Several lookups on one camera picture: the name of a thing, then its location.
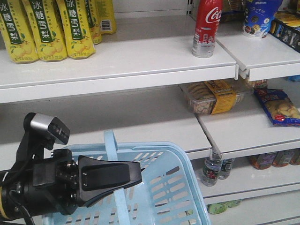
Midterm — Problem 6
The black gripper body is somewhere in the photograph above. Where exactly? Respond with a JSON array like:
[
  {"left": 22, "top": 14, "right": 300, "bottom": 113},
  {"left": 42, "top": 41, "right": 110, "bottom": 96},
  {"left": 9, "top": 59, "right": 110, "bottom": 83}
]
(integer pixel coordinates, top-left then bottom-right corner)
[{"left": 23, "top": 149, "right": 78, "bottom": 216}]

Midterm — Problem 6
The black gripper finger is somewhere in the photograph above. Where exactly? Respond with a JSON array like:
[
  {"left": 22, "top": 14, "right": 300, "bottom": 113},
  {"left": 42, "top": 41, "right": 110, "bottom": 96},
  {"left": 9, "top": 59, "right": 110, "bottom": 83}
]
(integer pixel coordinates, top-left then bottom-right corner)
[{"left": 77, "top": 155, "right": 142, "bottom": 207}]

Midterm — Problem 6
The light blue plastic basket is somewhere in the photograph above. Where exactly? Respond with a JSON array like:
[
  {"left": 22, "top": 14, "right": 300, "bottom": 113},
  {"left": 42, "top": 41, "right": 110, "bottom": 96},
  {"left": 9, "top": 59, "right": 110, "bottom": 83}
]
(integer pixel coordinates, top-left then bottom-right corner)
[{"left": 42, "top": 130, "right": 211, "bottom": 225}]

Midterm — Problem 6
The red aluminium coke bottle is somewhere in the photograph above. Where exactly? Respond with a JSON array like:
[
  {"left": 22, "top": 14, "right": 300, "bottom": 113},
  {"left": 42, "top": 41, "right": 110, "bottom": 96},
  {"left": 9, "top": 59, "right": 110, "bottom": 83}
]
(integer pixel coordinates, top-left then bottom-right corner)
[{"left": 192, "top": 0, "right": 223, "bottom": 58}]

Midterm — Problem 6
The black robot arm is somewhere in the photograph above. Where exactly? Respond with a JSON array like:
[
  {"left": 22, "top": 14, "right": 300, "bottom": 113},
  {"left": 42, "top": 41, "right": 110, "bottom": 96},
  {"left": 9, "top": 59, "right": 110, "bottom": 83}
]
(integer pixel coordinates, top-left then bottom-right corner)
[{"left": 0, "top": 132, "right": 142, "bottom": 225}]

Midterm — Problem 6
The clear water bottle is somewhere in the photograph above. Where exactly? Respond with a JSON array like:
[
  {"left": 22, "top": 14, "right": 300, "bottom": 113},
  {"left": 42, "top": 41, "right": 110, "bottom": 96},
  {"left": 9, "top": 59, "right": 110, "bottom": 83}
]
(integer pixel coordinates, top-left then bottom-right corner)
[{"left": 201, "top": 157, "right": 222, "bottom": 187}]

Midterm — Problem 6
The yellow pear drink carton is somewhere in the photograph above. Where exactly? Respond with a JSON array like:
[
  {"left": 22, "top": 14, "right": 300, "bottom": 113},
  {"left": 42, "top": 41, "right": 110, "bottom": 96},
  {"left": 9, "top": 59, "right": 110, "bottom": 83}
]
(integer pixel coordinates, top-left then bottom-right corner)
[
  {"left": 0, "top": 0, "right": 39, "bottom": 64},
  {"left": 56, "top": 0, "right": 96, "bottom": 60},
  {"left": 22, "top": 0, "right": 68, "bottom": 62}
]

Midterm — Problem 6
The clear cookie tray yellow band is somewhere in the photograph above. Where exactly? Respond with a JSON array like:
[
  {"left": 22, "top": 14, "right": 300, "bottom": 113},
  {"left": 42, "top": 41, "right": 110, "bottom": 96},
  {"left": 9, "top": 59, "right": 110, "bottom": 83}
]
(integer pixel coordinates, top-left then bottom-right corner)
[{"left": 180, "top": 78, "right": 253, "bottom": 115}]

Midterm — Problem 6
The white store shelf unit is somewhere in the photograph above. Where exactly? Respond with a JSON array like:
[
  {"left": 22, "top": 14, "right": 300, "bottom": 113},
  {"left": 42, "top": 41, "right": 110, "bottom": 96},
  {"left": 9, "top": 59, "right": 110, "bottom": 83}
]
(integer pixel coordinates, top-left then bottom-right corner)
[{"left": 0, "top": 0, "right": 300, "bottom": 225}]

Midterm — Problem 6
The blue chips bag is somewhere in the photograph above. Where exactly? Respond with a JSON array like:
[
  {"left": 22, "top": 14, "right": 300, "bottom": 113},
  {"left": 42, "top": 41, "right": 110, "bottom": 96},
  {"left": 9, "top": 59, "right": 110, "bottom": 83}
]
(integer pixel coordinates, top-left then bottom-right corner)
[{"left": 254, "top": 89, "right": 300, "bottom": 127}]

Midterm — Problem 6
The blue snack cup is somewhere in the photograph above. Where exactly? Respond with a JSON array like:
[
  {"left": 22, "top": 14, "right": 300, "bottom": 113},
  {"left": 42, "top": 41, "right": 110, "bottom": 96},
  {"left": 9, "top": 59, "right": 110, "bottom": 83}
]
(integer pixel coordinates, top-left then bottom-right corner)
[{"left": 242, "top": 0, "right": 282, "bottom": 39}]

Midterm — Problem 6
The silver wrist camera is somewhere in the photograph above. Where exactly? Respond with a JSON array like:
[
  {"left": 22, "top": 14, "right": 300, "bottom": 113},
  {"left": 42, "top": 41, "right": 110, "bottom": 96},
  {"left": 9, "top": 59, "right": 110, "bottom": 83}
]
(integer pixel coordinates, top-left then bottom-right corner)
[{"left": 23, "top": 112, "right": 70, "bottom": 150}]

